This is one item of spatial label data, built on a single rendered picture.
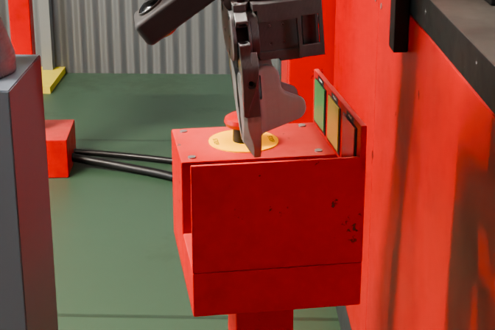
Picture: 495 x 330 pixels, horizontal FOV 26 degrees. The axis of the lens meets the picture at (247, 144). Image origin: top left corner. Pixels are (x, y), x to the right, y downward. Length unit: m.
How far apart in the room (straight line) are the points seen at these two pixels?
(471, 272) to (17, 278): 0.59
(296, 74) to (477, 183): 1.31
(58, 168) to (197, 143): 2.14
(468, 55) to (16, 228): 0.61
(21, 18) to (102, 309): 1.06
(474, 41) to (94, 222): 1.90
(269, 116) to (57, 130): 2.33
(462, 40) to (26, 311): 0.67
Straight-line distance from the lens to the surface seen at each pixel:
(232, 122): 1.08
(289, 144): 1.10
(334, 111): 1.05
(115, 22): 4.29
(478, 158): 1.11
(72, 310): 2.46
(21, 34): 3.20
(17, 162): 1.38
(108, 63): 4.34
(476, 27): 1.21
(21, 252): 1.41
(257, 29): 0.94
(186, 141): 1.11
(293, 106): 0.97
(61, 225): 2.91
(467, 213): 1.16
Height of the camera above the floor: 1.14
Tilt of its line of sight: 19 degrees down
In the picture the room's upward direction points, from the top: straight up
